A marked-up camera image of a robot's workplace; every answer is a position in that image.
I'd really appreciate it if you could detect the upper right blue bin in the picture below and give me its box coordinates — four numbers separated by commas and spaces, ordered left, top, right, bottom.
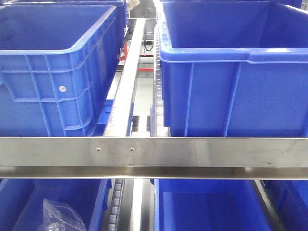
155, 0, 308, 137

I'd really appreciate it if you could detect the blue plastic bin middle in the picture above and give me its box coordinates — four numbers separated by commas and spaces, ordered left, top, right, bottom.
154, 179, 271, 231

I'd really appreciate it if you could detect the blue plastic bin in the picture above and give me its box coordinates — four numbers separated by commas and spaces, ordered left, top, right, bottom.
0, 179, 112, 231
265, 180, 308, 231
154, 179, 271, 231

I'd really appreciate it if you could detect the upper left blue bin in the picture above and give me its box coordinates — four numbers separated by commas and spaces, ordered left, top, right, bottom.
0, 4, 120, 137

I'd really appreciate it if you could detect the clear plastic bag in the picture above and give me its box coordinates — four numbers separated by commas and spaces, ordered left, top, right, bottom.
38, 199, 87, 231

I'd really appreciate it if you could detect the blue plastic bin left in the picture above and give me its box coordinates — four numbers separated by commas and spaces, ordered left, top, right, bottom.
0, 179, 112, 231

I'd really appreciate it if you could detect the blue plastic bin right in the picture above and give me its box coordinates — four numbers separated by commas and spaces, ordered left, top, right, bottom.
265, 180, 308, 231

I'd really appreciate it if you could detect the roller conveyor rail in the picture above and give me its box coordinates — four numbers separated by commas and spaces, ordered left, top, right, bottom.
154, 0, 172, 137

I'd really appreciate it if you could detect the steel divider rail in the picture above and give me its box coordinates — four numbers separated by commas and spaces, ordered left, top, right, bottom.
103, 18, 145, 137

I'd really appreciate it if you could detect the upper stainless shelf rail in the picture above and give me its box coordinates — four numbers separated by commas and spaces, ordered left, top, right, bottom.
0, 137, 308, 180

